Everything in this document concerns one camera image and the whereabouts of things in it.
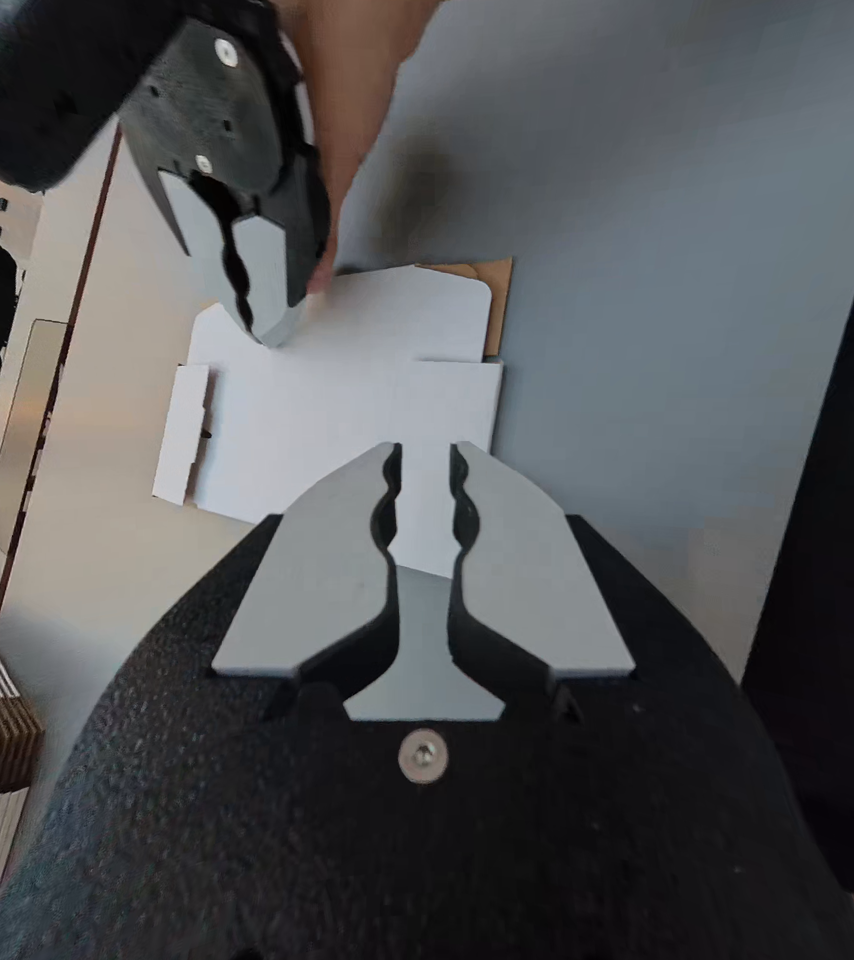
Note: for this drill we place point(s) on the person's right hand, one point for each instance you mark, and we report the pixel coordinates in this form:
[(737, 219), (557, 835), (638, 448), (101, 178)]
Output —
[(344, 90)]

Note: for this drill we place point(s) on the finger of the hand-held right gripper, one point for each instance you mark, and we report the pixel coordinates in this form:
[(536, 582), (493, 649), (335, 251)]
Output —
[(201, 232), (265, 270)]

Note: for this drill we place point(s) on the white table with brown edge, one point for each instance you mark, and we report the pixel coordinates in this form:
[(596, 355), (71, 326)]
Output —
[(81, 247)]

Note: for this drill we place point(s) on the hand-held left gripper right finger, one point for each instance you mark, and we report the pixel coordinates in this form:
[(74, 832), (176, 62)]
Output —
[(539, 592)]

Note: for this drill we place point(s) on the white cardboard box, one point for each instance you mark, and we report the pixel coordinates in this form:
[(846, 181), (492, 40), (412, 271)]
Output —
[(367, 390)]

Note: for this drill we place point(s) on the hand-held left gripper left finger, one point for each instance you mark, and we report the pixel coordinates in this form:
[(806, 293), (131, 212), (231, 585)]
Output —
[(314, 585)]

